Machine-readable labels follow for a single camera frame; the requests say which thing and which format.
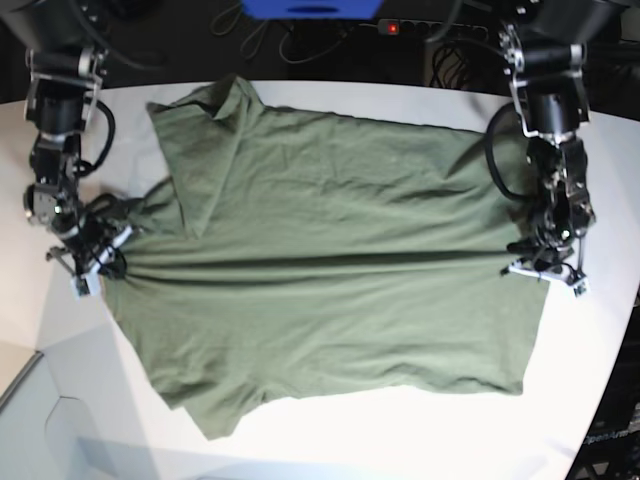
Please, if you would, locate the black power strip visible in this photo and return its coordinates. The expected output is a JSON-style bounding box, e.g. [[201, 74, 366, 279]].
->
[[374, 18, 489, 41]]

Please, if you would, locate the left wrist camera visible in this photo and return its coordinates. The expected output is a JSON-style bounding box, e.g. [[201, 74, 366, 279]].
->
[[571, 278, 590, 298]]

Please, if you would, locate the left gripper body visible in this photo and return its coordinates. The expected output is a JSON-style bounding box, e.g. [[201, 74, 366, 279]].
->
[[500, 244, 586, 286]]

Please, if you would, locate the blue box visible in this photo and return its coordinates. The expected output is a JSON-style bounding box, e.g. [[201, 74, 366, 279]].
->
[[241, 0, 382, 20]]

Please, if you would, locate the green t-shirt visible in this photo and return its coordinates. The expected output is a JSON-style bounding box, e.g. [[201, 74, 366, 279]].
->
[[104, 77, 547, 440]]

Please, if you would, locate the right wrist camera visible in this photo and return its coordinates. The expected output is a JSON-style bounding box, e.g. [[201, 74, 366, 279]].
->
[[71, 273, 102, 299]]

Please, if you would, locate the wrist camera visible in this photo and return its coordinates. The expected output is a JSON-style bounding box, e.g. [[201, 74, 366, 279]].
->
[[71, 273, 102, 299], [571, 278, 590, 298]]

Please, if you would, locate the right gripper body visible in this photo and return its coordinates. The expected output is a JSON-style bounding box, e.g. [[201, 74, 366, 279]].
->
[[45, 224, 133, 280]]

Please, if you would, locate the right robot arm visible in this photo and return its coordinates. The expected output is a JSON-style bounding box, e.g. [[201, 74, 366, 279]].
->
[[1, 0, 144, 291]]

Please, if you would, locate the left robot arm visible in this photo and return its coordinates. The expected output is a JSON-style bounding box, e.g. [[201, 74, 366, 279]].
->
[[483, 1, 632, 296]]

